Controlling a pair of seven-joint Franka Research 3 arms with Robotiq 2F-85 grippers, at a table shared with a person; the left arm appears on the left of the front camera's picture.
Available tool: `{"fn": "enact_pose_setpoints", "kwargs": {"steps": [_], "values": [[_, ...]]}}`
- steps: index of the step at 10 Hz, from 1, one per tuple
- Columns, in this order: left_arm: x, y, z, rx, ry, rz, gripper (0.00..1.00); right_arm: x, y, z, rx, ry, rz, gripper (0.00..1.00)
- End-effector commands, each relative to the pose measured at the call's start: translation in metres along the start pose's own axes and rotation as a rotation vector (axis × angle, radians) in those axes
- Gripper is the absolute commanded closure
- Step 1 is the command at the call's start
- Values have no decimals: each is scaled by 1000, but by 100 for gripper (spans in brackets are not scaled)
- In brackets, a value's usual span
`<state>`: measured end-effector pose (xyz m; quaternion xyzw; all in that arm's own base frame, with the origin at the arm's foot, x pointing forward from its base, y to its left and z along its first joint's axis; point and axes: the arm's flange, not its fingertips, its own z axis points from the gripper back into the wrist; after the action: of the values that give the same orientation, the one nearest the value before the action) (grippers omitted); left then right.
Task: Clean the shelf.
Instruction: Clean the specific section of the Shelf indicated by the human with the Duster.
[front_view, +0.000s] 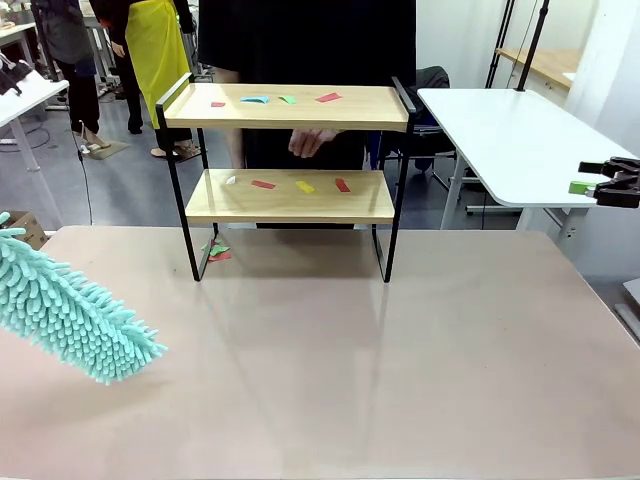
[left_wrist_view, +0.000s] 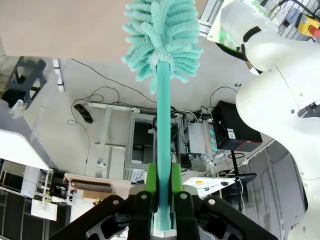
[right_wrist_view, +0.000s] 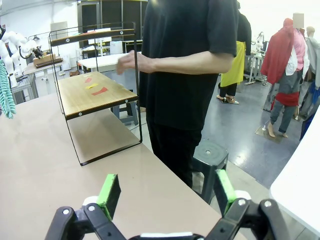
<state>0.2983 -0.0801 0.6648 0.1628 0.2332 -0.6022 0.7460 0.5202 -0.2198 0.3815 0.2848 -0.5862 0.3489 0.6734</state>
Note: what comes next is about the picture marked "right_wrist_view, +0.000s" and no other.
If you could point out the black storage cabinet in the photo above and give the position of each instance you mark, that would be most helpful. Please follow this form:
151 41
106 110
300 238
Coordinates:
110 15

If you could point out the white lab robot arm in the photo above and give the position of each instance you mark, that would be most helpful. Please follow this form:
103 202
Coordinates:
8 57

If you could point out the two-tier wooden shelf black frame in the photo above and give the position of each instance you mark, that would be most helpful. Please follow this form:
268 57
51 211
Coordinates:
82 100

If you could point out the grey plastic stool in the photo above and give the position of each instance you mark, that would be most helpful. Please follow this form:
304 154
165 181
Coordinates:
127 112

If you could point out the mannequin in red cloth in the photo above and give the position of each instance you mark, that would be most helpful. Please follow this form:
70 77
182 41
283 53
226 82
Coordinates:
277 55

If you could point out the person in black shirt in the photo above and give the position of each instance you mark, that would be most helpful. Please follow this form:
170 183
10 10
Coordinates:
180 50

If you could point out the white rounded side table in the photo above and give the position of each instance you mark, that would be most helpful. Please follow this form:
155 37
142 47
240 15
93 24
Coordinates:
300 190

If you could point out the long white lab table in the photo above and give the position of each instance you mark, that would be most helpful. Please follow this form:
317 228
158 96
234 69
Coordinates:
100 61

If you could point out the teal chenille duster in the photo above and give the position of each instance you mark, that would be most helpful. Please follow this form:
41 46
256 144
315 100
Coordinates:
6 95

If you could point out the dark green plastic stool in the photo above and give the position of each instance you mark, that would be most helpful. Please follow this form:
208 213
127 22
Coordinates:
210 155

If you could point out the person in yellow apron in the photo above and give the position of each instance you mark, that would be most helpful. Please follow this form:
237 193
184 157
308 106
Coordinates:
235 65

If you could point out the person's left forearm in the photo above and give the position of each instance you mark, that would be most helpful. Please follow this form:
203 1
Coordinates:
190 63

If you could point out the yellow paper scrap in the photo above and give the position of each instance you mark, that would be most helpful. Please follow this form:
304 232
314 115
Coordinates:
92 86

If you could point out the small white robot arm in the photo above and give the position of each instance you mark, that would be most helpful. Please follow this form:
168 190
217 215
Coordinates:
260 40

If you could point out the wooden tray box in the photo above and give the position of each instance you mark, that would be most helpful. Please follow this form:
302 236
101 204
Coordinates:
47 60

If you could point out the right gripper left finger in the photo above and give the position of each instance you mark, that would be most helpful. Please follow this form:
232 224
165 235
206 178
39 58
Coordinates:
112 197

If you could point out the red paper scrap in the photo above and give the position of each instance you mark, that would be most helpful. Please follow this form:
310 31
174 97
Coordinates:
87 80
100 91

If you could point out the grey metal cabinet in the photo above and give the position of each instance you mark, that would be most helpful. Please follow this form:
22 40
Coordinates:
25 90

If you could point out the person's left hand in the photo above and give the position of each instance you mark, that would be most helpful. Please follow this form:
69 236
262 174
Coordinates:
130 62

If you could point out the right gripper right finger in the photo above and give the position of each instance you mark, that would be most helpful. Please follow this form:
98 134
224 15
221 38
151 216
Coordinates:
226 190

